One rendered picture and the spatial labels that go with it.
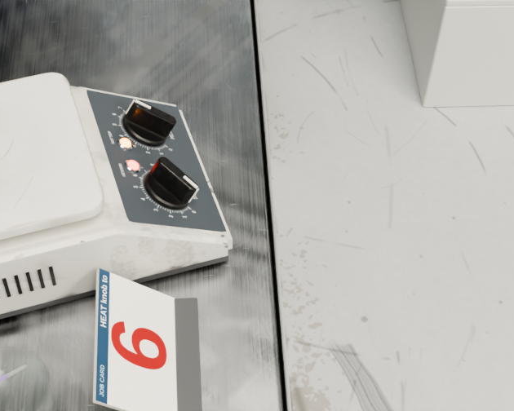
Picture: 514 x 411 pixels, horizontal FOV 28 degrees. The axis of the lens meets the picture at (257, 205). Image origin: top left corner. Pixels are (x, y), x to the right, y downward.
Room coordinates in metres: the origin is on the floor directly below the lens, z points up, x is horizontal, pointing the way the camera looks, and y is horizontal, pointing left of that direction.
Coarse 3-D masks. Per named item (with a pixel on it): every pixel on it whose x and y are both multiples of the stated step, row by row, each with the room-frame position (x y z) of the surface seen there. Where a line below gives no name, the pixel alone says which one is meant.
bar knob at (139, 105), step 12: (132, 108) 0.46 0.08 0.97; (144, 108) 0.46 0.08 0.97; (156, 108) 0.47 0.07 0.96; (132, 120) 0.46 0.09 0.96; (144, 120) 0.46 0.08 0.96; (156, 120) 0.46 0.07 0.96; (168, 120) 0.46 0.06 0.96; (132, 132) 0.45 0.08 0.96; (144, 132) 0.46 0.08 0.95; (156, 132) 0.46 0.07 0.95; (168, 132) 0.46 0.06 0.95; (156, 144) 0.45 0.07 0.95
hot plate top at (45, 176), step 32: (0, 96) 0.45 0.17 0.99; (32, 96) 0.45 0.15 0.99; (64, 96) 0.45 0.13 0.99; (0, 128) 0.42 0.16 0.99; (32, 128) 0.42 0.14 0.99; (64, 128) 0.43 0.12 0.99; (0, 160) 0.40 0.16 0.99; (32, 160) 0.40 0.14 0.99; (64, 160) 0.40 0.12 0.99; (0, 192) 0.37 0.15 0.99; (32, 192) 0.37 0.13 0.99; (64, 192) 0.37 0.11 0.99; (96, 192) 0.38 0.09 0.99; (0, 224) 0.35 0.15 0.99; (32, 224) 0.35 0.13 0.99
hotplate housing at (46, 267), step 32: (128, 96) 0.49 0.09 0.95; (96, 128) 0.45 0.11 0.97; (96, 160) 0.42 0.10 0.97; (64, 224) 0.36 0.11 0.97; (96, 224) 0.37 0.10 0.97; (128, 224) 0.37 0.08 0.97; (224, 224) 0.40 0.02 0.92; (0, 256) 0.34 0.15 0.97; (32, 256) 0.34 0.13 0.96; (64, 256) 0.35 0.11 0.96; (96, 256) 0.36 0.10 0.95; (128, 256) 0.36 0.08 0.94; (160, 256) 0.37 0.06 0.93; (192, 256) 0.38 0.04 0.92; (224, 256) 0.39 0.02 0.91; (0, 288) 0.34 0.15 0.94; (32, 288) 0.34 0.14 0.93; (64, 288) 0.35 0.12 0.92
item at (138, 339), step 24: (120, 288) 0.35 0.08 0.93; (120, 312) 0.33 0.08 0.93; (144, 312) 0.34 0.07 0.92; (120, 336) 0.31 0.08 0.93; (144, 336) 0.32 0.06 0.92; (120, 360) 0.30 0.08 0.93; (144, 360) 0.30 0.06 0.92; (168, 360) 0.31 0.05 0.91; (120, 384) 0.28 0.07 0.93; (144, 384) 0.29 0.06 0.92; (168, 384) 0.29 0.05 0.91; (144, 408) 0.27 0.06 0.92; (168, 408) 0.28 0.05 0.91
